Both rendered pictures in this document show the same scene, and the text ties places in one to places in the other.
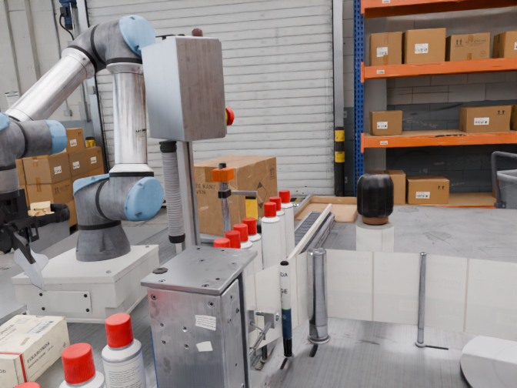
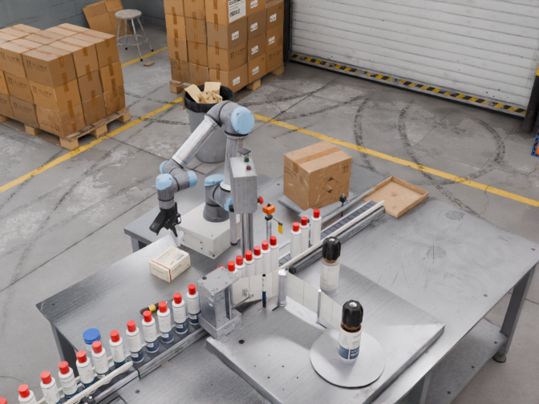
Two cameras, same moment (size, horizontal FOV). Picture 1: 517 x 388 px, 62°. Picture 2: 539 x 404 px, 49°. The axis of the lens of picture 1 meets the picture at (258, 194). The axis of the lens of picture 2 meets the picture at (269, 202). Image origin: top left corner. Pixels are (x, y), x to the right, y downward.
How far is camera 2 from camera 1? 196 cm
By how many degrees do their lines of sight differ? 32
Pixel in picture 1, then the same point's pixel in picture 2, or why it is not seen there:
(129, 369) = (192, 301)
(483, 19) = not seen: outside the picture
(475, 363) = (325, 337)
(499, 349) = not seen: hidden behind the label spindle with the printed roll
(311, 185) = (506, 90)
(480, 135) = not seen: outside the picture
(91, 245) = (208, 213)
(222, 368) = (214, 312)
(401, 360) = (302, 325)
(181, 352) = (205, 303)
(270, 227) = (293, 236)
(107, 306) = (209, 250)
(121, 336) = (192, 292)
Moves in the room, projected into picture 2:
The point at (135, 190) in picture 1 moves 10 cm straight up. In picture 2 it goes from (228, 200) to (228, 183)
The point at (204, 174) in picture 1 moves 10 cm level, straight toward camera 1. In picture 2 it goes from (293, 165) to (287, 174)
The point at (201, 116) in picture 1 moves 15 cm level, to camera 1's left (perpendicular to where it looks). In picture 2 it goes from (244, 205) to (213, 197)
